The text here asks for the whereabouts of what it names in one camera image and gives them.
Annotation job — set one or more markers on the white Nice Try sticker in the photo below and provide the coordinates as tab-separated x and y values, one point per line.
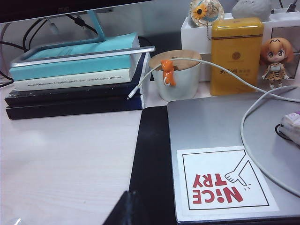
211	164

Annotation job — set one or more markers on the white covered book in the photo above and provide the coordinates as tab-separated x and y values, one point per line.
70	82

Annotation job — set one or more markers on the round sunflower ornament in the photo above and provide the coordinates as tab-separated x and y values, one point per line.
211	16

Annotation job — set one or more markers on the white desk organizer box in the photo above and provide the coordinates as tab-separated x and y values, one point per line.
197	42

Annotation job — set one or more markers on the white cup with wooden lid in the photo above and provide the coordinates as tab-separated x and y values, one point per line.
180	82

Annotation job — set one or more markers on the silver laptop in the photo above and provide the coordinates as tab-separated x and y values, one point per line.
211	122

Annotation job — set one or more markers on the teal covered book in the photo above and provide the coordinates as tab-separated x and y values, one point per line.
70	65

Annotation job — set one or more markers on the yellow metal tin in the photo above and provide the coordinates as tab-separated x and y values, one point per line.
236	47

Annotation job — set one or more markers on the orange haired anime figurine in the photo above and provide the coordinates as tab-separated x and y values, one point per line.
276	54

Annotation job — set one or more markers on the silver monitor stand base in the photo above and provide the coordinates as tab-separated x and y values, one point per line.
97	28

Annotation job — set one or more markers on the white adapter with plug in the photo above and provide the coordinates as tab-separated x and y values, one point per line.
290	126

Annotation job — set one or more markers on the black AOC computer monitor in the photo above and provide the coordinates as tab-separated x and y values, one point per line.
47	7

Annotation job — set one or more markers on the black flat box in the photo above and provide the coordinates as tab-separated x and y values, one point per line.
70	96
70	112

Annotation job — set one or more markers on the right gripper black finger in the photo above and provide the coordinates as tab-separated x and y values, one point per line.
127	211

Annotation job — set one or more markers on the grey plush toy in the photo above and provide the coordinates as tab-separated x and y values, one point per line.
250	9

